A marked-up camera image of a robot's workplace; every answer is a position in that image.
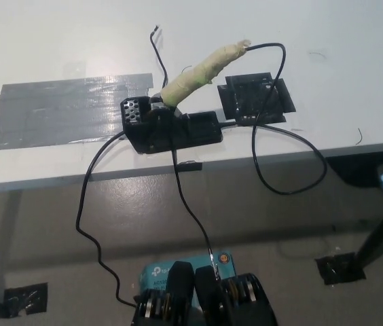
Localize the dark object under table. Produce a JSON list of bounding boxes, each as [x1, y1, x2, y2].
[[327, 158, 383, 188]]

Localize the small black tape strip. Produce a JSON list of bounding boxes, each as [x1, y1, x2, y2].
[[177, 162, 203, 173]]

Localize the black soldering station base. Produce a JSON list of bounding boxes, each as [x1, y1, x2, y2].
[[119, 96, 225, 156]]

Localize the thick black power cable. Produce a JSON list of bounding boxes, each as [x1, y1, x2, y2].
[[75, 131, 140, 308]]

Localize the black circuit board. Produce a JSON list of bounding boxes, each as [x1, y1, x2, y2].
[[217, 71, 297, 126]]

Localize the thin black bent wire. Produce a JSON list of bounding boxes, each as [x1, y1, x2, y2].
[[149, 24, 169, 94]]

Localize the black robot torso blocks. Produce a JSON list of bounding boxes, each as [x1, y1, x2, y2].
[[130, 260, 279, 326]]

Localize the black cable with metal plug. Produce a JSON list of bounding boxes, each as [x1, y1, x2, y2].
[[170, 149, 221, 281]]

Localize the black soldering iron cable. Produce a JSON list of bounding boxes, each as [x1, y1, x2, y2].
[[220, 42, 328, 196]]

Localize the black floor tape patch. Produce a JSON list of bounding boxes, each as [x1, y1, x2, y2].
[[314, 252, 368, 285], [3, 282, 49, 317]]

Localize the large grey duct tape patch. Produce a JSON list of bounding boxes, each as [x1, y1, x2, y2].
[[0, 73, 154, 153]]

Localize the tape-wrapped soldering iron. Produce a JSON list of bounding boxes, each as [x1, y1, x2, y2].
[[159, 39, 252, 106]]

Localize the teal router box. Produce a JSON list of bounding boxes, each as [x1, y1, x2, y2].
[[139, 251, 240, 303]]

